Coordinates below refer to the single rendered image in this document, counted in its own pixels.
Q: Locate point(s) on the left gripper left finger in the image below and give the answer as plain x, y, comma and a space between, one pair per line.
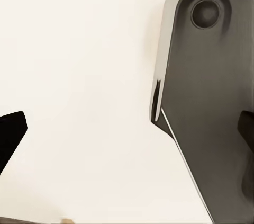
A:
13, 127

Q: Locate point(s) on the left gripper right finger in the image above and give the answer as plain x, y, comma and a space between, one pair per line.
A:
246, 127

